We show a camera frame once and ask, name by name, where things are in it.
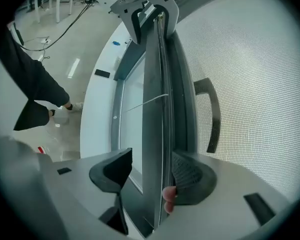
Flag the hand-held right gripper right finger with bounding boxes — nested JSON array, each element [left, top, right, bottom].
[[154, 150, 292, 240]]

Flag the person's right hand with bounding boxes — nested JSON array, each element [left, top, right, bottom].
[[162, 186, 177, 215]]

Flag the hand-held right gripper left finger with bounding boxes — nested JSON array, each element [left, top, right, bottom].
[[47, 147, 146, 240]]

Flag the person's left white shoe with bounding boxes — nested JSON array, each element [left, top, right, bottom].
[[69, 101, 85, 113]]

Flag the black window handle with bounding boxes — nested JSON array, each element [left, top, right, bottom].
[[193, 77, 221, 154]]

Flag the black phone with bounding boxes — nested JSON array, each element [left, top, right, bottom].
[[94, 68, 111, 79]]

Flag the black window frame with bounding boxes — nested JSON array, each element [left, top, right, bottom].
[[111, 31, 200, 195]]

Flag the person's black clothing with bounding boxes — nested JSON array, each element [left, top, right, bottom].
[[0, 26, 71, 132]]

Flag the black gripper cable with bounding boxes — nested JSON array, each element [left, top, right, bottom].
[[19, 0, 97, 52]]

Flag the blind pull cord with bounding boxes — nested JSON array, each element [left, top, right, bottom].
[[113, 93, 170, 120]]

